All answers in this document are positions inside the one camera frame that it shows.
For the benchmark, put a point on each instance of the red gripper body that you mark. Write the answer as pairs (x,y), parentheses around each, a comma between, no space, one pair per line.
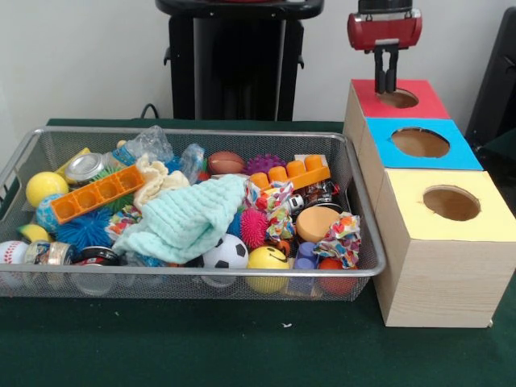
(383,30)

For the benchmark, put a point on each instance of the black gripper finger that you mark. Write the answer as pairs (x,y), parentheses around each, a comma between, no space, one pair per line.
(380,72)
(392,70)

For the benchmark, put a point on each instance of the wooden box with three holes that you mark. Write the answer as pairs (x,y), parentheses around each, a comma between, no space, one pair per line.
(443,282)

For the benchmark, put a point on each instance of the black chair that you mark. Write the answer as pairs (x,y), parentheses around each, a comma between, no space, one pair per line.
(500,80)

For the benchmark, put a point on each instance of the orange studded toy brick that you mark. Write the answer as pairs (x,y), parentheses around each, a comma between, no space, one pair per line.
(298,177)

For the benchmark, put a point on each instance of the purple spiky ball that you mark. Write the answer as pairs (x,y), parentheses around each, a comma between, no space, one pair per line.
(264,164)

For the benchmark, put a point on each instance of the brown toy football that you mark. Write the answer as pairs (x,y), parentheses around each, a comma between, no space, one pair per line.
(225,162)

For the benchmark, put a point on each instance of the yellow smiley ball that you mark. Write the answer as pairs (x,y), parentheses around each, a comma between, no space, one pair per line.
(266,262)

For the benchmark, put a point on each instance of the black and white soccer ball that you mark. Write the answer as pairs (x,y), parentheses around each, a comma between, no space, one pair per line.
(225,250)

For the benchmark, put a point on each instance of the mint green knitted cloth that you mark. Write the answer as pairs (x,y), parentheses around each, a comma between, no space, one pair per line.
(185,217)

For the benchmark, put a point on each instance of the cream cloth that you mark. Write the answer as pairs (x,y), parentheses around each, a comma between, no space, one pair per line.
(155,181)

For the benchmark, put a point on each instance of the long orange hollow block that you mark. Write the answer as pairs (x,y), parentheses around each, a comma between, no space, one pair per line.
(96,193)

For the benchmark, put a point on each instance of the plain yellow ball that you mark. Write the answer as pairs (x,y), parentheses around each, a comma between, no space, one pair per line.
(45,187)

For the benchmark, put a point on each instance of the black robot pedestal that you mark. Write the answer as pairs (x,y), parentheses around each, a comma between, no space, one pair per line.
(242,72)

